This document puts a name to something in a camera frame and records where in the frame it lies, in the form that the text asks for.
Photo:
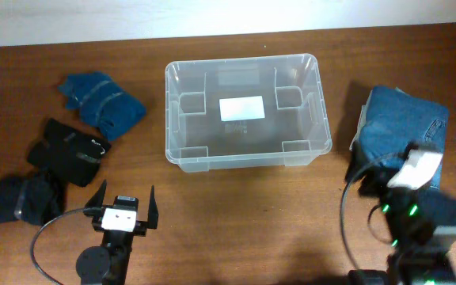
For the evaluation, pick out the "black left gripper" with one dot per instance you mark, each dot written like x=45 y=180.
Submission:
x=141 y=226

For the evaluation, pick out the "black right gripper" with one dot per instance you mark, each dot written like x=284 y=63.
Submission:
x=373 y=189

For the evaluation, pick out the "light blue jeans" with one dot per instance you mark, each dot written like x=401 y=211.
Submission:
x=379 y=128

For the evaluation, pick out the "dark blue jeans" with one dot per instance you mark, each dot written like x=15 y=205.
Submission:
x=423 y=122

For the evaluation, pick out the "teal blue garment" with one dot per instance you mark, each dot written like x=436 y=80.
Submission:
x=102 y=103

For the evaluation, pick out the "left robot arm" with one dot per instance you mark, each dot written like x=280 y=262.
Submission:
x=108 y=262

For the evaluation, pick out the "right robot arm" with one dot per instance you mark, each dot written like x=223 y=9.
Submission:
x=420 y=264

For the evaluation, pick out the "folded black garment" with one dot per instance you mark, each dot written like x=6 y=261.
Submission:
x=72 y=155

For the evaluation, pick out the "dark navy folded garment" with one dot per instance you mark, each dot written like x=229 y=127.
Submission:
x=36 y=199

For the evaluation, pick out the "white label in bin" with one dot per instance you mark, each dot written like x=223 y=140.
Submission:
x=241 y=108

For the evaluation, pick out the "clear plastic storage bin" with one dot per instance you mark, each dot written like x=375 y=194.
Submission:
x=295 y=129

